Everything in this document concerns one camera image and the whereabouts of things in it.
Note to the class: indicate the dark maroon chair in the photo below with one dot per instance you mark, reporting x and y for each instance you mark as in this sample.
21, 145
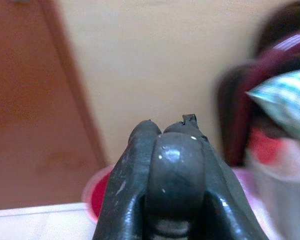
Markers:
237, 105

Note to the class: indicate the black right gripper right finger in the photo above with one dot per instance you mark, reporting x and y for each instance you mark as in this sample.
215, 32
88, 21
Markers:
222, 190

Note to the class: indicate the green white striped cloth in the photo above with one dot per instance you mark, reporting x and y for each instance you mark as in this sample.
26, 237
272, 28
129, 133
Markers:
285, 102

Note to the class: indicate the pink red plastic basin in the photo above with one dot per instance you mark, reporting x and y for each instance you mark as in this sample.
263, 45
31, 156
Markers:
100, 190

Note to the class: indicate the white flat board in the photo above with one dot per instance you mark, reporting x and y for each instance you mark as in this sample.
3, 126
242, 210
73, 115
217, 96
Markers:
40, 221

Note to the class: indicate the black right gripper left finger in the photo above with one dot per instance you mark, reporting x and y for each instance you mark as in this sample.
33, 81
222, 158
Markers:
130, 162

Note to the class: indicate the red white plastic bag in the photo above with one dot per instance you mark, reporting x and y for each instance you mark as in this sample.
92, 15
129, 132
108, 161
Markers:
282, 180

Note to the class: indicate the brown wooden door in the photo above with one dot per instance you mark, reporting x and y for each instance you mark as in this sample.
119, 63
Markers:
32, 105

